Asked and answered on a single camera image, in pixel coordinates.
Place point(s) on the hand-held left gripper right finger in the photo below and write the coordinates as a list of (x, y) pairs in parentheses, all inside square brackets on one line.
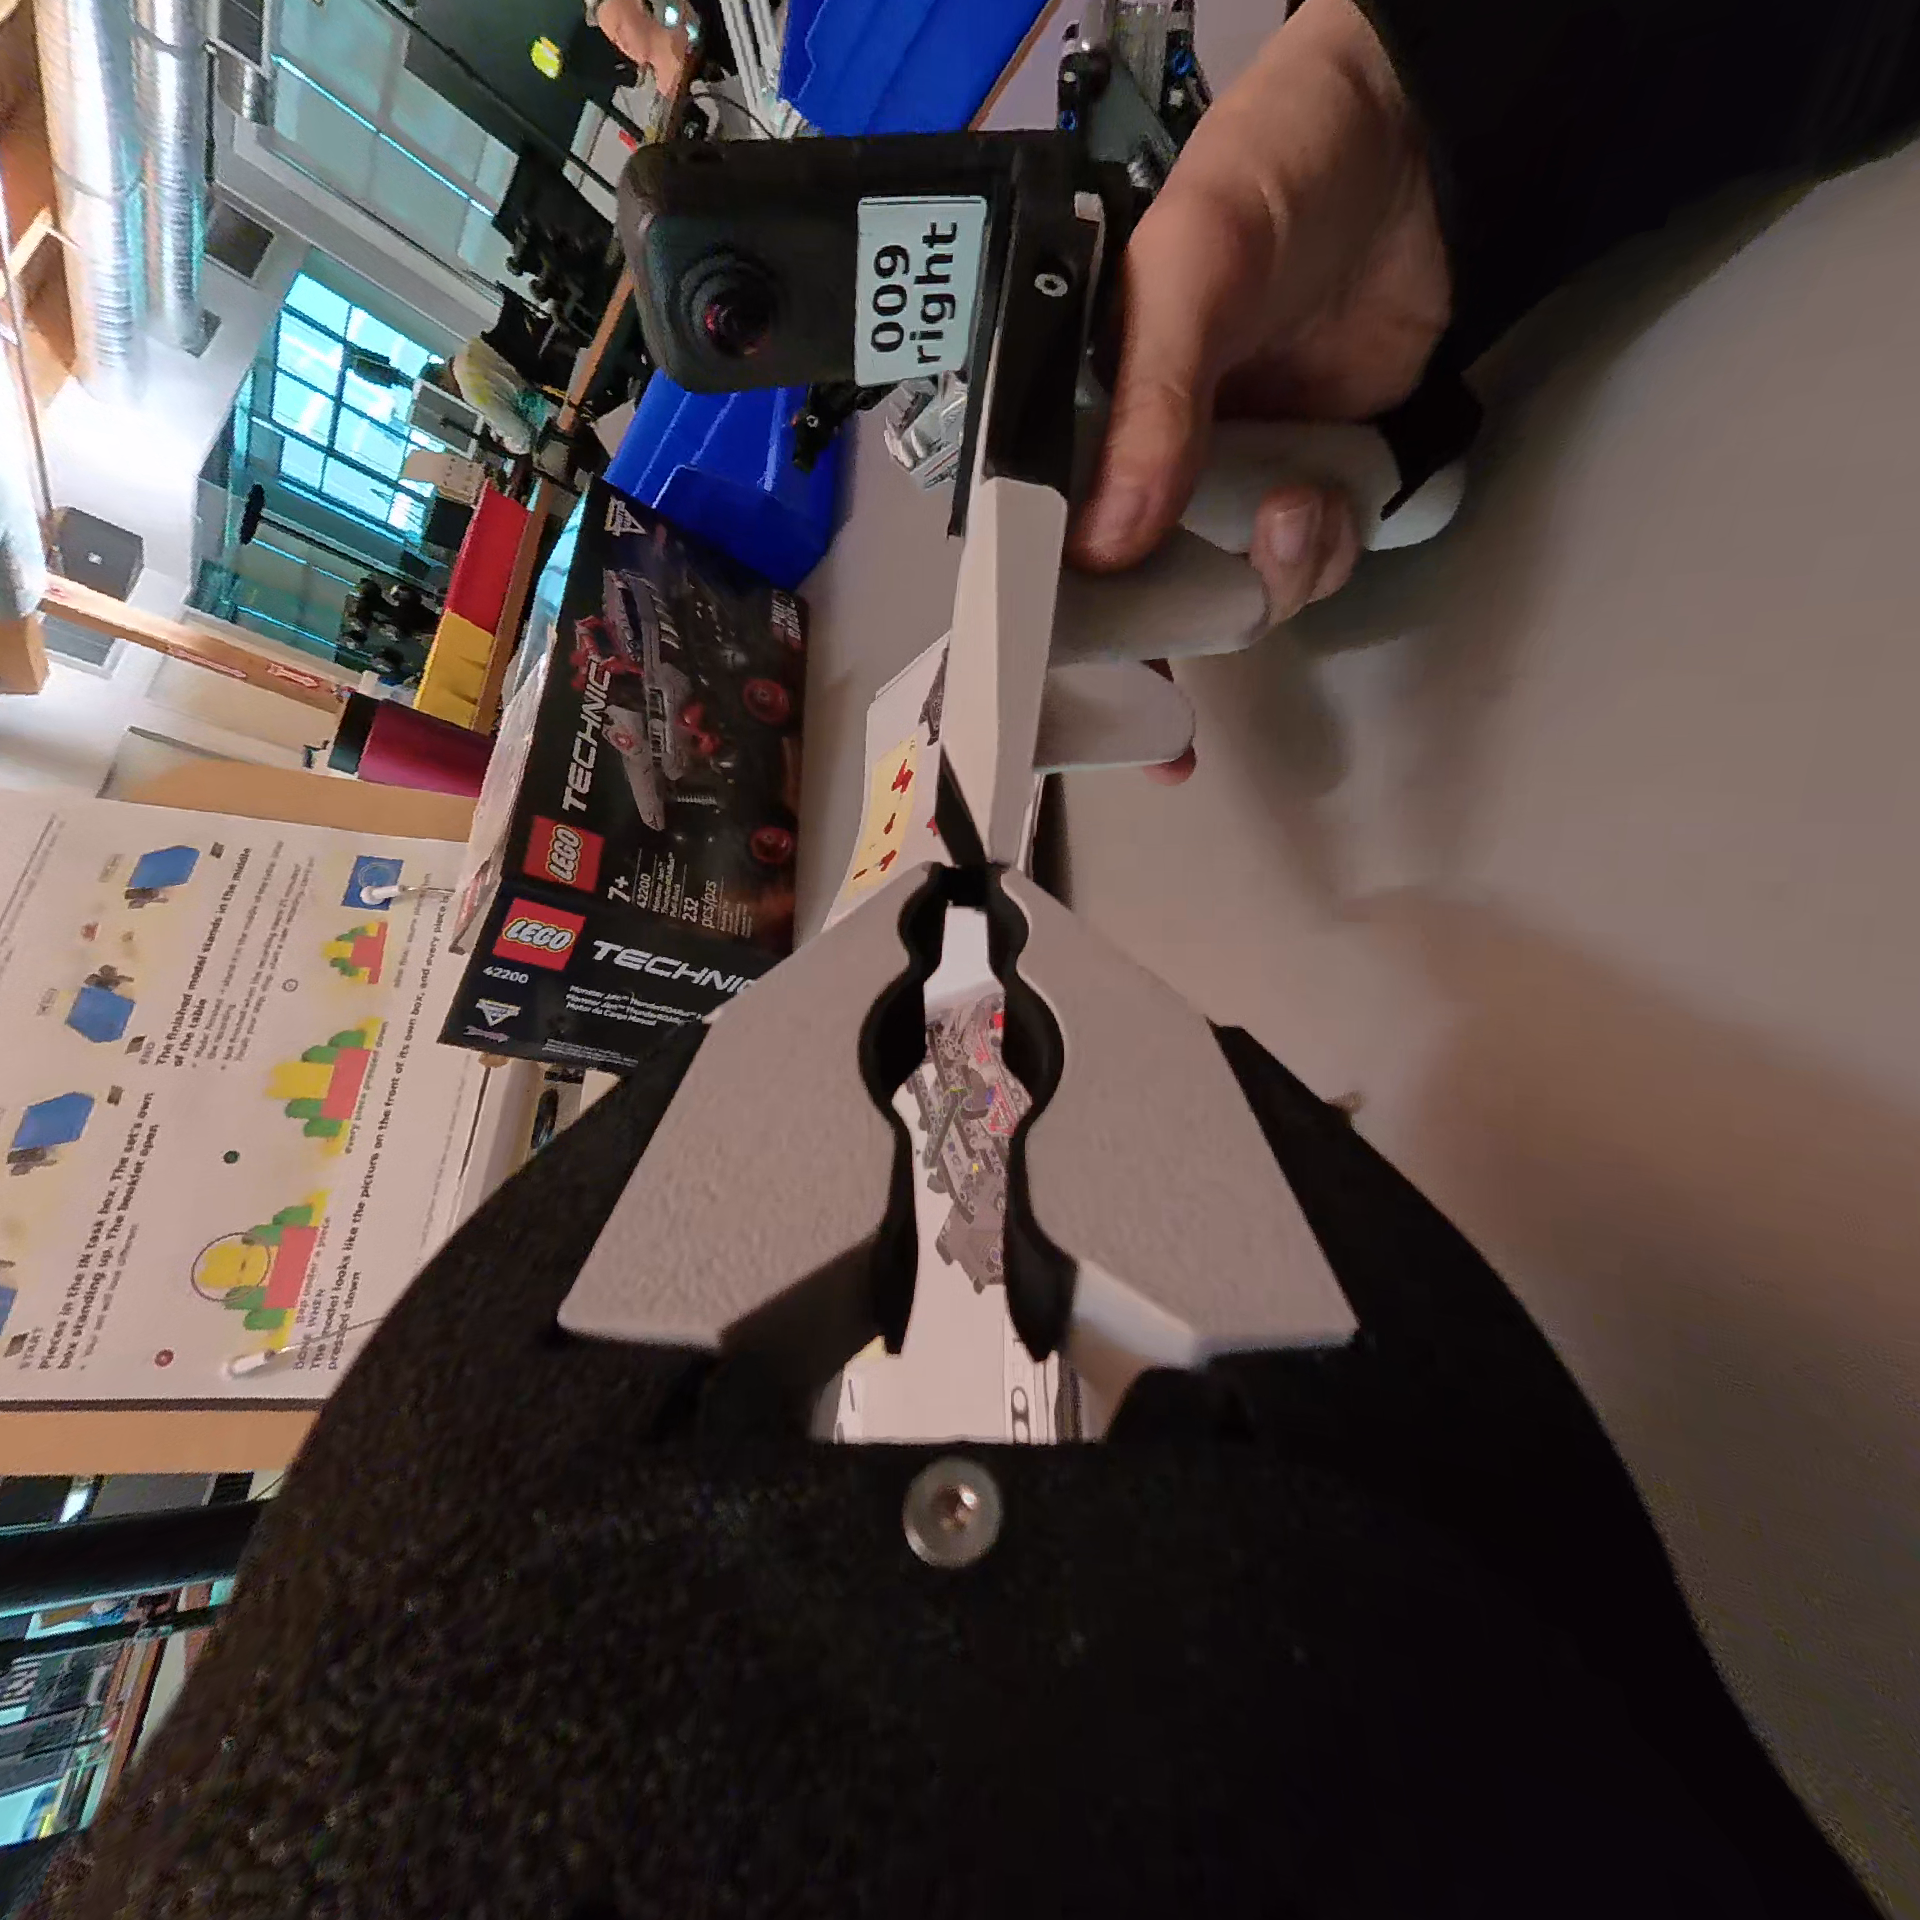
[(1170, 1170)]

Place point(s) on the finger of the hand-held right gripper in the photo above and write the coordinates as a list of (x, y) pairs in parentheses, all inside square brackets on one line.
[(1005, 644)]

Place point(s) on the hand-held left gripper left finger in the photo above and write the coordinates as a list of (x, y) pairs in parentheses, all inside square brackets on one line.
[(750, 1141)]

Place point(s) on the white building instruction booklet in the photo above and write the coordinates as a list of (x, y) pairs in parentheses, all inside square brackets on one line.
[(900, 781)]

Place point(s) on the another person's forearm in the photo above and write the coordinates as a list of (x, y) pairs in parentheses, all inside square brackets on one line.
[(639, 37)]

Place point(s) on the person's right forearm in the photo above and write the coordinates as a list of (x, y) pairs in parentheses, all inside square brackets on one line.
[(1649, 149)]

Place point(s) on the white desk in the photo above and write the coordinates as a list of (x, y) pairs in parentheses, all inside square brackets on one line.
[(1576, 781)]

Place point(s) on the person's right hand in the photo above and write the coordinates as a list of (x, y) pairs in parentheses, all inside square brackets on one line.
[(1289, 254)]

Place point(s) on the small blue storage bin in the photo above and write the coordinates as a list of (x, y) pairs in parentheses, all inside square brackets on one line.
[(722, 480)]

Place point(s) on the large blue storage bin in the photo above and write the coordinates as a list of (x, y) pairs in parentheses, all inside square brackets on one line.
[(900, 61)]

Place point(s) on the black toy set box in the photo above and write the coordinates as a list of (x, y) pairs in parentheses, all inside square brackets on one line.
[(662, 721)]

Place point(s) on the red storage bin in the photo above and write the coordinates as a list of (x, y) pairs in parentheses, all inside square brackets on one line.
[(505, 554)]

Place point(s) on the maroon tumbler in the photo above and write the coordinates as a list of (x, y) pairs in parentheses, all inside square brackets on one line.
[(436, 747)]

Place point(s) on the yellow storage bin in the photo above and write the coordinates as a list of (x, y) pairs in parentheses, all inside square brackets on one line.
[(458, 674)]

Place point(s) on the instruction poster on wooden board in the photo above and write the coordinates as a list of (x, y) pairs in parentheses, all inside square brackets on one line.
[(195, 1110)]

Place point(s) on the black speaker box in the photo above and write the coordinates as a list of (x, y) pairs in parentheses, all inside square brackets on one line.
[(98, 553)]

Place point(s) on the silver ventilation duct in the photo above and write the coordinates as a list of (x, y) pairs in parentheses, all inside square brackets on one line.
[(135, 149)]

